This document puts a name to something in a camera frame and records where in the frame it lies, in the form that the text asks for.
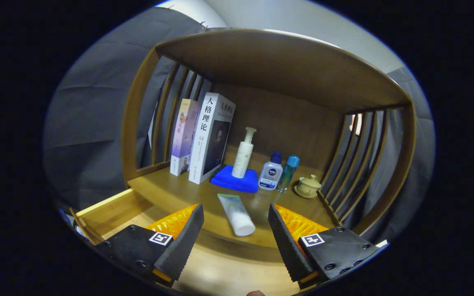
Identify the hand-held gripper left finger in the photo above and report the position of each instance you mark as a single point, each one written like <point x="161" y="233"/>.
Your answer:
<point x="185" y="242"/>

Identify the white pump bottle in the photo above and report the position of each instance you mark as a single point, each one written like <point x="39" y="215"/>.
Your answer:
<point x="243" y="158"/>

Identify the purple book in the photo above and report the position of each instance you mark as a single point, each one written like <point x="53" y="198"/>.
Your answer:
<point x="183" y="135"/>

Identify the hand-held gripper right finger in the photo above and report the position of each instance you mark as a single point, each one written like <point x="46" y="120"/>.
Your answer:
<point x="288" y="246"/>

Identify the brown wooden drawer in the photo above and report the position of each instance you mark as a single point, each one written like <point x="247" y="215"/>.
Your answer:
<point x="220" y="271"/>

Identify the white squeeze tube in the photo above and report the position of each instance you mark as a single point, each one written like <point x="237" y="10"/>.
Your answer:
<point x="235" y="211"/>

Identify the black backdrop cloth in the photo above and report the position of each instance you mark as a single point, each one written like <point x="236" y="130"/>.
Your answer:
<point x="93" y="102"/>

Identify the white bottle with blue cap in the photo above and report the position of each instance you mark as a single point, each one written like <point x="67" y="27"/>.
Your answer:
<point x="270" y="174"/>

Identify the brown wooden countertop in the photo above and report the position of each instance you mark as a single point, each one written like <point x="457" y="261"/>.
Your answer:
<point x="179" y="193"/>

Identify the teal slim bottle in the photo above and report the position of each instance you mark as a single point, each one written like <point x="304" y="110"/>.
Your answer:
<point x="288" y="172"/>

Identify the brown wooden cabinet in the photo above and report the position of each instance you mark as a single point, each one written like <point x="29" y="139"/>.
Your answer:
<point x="282" y="61"/>

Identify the beige lidded teacup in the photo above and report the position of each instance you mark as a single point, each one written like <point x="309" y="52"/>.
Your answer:
<point x="307" y="187"/>

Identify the thick white book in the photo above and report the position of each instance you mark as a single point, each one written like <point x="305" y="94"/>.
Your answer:
<point x="206" y="135"/>

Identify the blue folded cloth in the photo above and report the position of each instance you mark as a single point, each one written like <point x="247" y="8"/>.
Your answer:
<point x="237" y="181"/>

